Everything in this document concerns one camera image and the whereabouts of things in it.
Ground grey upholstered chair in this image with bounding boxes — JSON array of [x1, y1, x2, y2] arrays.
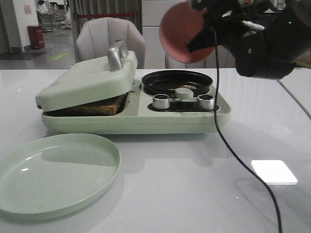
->
[[76, 17, 145, 69], [165, 46, 235, 69]]

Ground white cabinet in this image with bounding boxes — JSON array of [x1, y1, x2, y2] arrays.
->
[[142, 0, 180, 69]]

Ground left silver control knob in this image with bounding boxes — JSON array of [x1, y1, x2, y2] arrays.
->
[[152, 94, 170, 110]]

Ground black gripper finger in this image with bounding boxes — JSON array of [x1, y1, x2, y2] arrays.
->
[[186, 12, 217, 52]]

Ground light green plate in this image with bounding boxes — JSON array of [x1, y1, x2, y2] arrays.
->
[[0, 133, 121, 219]]

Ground shrimp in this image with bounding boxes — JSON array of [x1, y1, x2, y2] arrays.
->
[[178, 85, 197, 90]]

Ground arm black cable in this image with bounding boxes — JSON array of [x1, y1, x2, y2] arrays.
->
[[213, 30, 284, 233]]

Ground bread slice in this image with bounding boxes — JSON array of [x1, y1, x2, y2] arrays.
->
[[44, 94, 127, 117]]

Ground right silver control knob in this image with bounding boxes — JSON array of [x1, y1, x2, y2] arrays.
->
[[196, 94, 215, 111]]

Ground silver control knob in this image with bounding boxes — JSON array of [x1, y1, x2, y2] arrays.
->
[[152, 94, 170, 110], [196, 94, 215, 111]]

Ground pink plastic bowl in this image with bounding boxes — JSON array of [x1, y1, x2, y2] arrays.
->
[[159, 1, 214, 63]]

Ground left grey upholstered chair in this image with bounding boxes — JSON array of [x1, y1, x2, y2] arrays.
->
[[76, 17, 145, 69]]

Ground right grey upholstered chair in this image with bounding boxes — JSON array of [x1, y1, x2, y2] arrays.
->
[[165, 46, 235, 69]]

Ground black round frying pan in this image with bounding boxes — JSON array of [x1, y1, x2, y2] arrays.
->
[[141, 70, 213, 98]]

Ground red bin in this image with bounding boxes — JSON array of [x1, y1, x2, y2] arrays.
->
[[27, 25, 45, 50]]

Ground green breakfast maker base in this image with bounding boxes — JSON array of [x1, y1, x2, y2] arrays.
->
[[42, 80, 231, 134]]

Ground green breakfast maker lid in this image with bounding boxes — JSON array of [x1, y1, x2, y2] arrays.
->
[[35, 50, 138, 112]]

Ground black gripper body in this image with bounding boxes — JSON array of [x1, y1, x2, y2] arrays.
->
[[190, 0, 311, 80]]

